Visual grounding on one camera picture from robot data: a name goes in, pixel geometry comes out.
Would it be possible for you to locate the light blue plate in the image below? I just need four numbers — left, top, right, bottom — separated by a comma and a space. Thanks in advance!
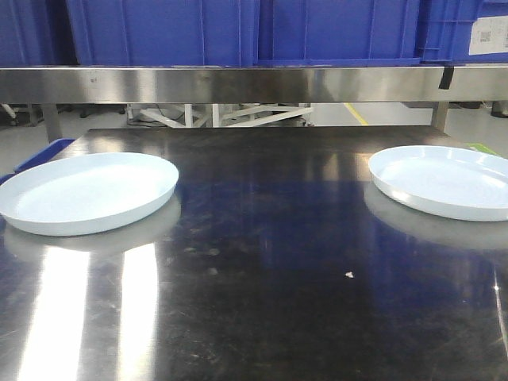
368, 145, 507, 222
1, 152, 179, 237

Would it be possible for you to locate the blue bin beside table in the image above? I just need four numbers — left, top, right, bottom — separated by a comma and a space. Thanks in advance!
1, 138, 75, 184

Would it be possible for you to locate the black tape strip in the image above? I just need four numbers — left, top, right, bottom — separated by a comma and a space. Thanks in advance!
438, 66, 455, 90

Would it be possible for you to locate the blue plastic crate centre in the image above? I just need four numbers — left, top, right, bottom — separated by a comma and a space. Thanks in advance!
67, 1, 420, 67

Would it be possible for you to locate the blue plastic crate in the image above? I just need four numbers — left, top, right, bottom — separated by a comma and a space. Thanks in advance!
1, 0, 77, 67
416, 1, 507, 64
67, 1, 420, 67

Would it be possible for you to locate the blue plastic crate right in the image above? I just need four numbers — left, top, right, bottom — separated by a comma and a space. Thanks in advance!
416, 1, 507, 64

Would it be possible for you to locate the blue plastic crate left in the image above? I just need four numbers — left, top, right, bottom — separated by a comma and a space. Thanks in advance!
1, 0, 77, 67

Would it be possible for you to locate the white paper label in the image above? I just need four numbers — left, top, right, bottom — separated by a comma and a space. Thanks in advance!
468, 16, 508, 56

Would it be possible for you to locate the white metal frame background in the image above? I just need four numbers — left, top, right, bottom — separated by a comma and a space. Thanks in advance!
125, 103, 314, 129

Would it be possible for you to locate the stainless steel shelf rail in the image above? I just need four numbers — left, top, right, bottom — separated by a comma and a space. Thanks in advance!
1, 64, 507, 104

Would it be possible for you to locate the right steel shelf post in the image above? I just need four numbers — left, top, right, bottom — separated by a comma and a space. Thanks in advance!
430, 102, 449, 132

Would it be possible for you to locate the steel shelf post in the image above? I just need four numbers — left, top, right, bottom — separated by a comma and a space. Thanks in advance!
40, 104, 63, 143
430, 102, 449, 132

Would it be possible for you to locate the left steel shelf post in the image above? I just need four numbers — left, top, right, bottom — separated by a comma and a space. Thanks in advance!
40, 104, 63, 143

